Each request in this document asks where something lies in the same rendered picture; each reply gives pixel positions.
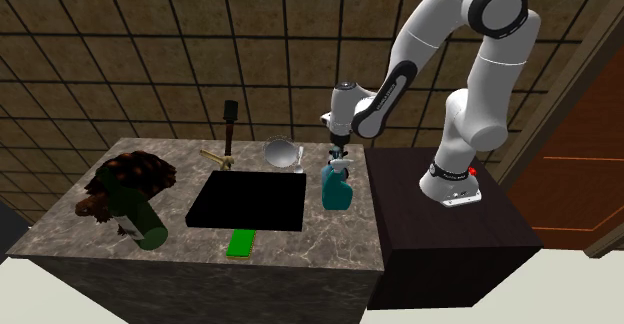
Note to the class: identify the green sponge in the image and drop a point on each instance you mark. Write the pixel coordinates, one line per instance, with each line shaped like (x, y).
(241, 243)

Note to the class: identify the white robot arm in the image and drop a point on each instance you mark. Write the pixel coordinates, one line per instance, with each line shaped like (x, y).
(487, 98)

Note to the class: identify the orange wooden door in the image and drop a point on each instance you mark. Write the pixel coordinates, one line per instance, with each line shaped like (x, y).
(580, 167)

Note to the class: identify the brass faucet with black top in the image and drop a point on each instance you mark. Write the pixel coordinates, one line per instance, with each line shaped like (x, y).
(228, 135)

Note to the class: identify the silver spoon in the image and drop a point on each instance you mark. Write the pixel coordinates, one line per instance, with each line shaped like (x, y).
(299, 162)

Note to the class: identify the dark robot stand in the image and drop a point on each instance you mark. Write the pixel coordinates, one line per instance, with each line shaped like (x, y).
(419, 225)

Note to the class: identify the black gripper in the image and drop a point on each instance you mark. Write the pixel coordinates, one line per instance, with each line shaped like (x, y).
(340, 140)

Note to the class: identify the green wine bottle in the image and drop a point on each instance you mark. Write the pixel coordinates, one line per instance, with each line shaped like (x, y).
(144, 220)

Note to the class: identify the black sink basin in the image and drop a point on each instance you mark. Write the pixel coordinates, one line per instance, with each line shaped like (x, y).
(248, 201)

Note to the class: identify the teal spray bottle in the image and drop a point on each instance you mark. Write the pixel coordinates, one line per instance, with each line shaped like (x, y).
(337, 194)

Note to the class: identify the brown leafy plant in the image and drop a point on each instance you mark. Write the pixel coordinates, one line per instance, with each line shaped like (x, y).
(141, 167)

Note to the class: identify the silver round bowl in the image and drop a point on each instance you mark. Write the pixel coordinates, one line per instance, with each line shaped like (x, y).
(280, 151)

